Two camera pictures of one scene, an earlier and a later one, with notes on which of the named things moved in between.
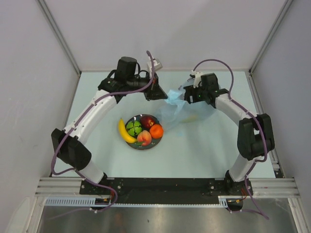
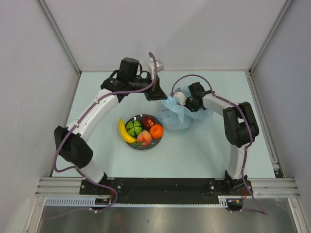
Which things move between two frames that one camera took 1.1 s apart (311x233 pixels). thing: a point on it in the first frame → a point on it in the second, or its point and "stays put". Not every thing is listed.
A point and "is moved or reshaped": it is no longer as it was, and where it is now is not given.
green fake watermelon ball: [133, 128] stays put
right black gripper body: [198, 93] → [191, 106]
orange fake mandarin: [156, 131] stays put
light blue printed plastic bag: [178, 112] is moved or reshaped
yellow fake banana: [124, 133] stays put
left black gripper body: [148, 93] stays put
